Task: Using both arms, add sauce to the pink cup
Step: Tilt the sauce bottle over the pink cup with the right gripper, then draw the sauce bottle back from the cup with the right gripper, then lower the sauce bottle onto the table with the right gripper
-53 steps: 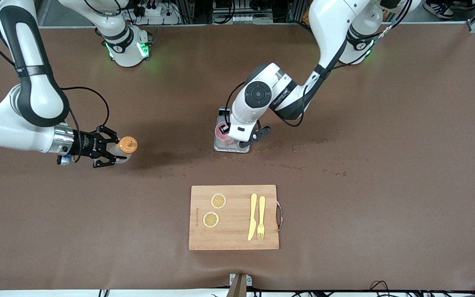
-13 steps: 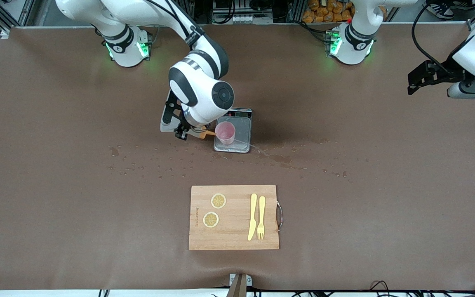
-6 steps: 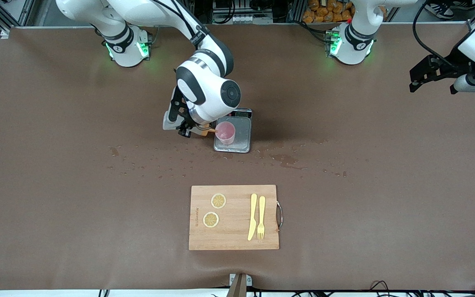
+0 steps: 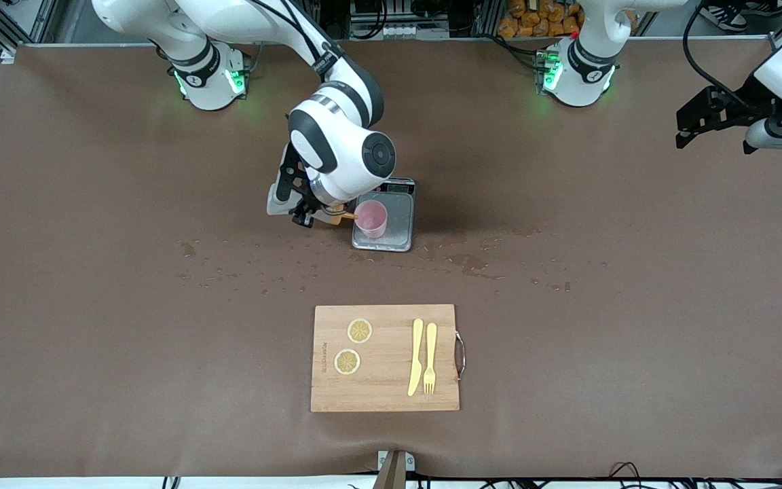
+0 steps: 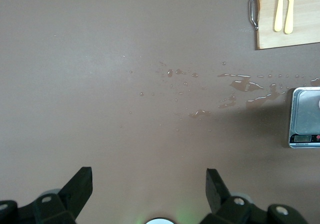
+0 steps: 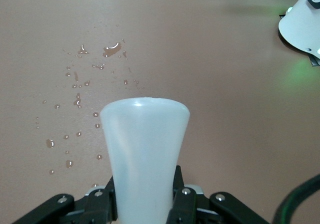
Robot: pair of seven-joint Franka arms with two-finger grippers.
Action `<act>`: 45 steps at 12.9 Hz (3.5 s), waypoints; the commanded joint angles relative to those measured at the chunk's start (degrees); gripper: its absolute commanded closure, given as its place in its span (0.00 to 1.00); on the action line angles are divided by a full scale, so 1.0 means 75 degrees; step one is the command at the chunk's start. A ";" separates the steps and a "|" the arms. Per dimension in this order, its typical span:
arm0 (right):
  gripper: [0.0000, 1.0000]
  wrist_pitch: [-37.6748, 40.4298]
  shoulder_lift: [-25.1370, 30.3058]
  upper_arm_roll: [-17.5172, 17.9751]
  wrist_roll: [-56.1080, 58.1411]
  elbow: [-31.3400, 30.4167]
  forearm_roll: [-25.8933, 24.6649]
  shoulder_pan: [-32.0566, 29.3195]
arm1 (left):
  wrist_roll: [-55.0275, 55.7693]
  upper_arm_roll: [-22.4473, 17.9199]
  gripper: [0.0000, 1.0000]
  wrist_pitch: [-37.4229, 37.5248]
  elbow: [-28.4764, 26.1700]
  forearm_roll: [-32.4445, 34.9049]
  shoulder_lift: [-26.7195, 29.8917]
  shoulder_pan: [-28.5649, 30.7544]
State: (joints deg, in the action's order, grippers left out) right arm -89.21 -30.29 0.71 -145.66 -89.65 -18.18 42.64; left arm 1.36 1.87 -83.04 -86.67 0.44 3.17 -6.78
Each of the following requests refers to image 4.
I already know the white connector strip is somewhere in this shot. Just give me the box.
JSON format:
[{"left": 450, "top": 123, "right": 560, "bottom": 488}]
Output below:
[{"left": 350, "top": 24, "right": 450, "bottom": 40}]

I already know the yellow plastic fork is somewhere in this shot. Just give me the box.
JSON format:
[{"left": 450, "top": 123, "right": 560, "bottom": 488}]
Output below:
[{"left": 424, "top": 323, "right": 438, "bottom": 396}]

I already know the wooden cutting board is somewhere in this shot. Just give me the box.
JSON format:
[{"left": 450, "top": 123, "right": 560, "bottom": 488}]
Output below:
[{"left": 310, "top": 304, "right": 466, "bottom": 413}]

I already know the yellow plastic knife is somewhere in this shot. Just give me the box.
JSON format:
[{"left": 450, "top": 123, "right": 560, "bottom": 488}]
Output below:
[{"left": 408, "top": 318, "right": 425, "bottom": 397}]

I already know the black looped cable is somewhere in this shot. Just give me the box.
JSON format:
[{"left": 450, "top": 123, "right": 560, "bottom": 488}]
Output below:
[{"left": 608, "top": 462, "right": 644, "bottom": 489}]

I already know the silver digital kitchen scale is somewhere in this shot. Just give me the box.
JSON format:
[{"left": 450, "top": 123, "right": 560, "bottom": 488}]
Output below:
[{"left": 352, "top": 178, "right": 417, "bottom": 253}]

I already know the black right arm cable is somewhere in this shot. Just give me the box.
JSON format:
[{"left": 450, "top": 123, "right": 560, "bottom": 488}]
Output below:
[{"left": 245, "top": 0, "right": 344, "bottom": 79}]

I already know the pink plastic cup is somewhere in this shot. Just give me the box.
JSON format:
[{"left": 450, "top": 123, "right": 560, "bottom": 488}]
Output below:
[{"left": 355, "top": 200, "right": 388, "bottom": 239}]

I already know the bag of orange bread rolls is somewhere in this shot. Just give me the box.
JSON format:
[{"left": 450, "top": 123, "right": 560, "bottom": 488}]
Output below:
[{"left": 498, "top": 0, "right": 585, "bottom": 39}]

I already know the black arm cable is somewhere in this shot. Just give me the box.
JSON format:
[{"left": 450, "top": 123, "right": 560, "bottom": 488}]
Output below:
[
  {"left": 245, "top": 0, "right": 344, "bottom": 79},
  {"left": 683, "top": 0, "right": 758, "bottom": 113}
]

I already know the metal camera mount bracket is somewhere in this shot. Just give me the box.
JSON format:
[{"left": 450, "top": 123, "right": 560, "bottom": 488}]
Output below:
[{"left": 377, "top": 450, "right": 416, "bottom": 489}]

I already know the black white sneaker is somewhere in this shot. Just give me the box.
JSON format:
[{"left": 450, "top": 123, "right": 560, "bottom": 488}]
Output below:
[
  {"left": 696, "top": 2, "right": 749, "bottom": 35},
  {"left": 737, "top": 0, "right": 782, "bottom": 18}
]

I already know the aluminium frame post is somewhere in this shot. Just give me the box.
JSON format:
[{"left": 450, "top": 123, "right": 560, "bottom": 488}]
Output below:
[{"left": 0, "top": 0, "right": 59, "bottom": 50}]

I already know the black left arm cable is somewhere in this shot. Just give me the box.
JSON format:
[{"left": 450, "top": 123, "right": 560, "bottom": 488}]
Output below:
[{"left": 683, "top": 0, "right": 758, "bottom": 113}]

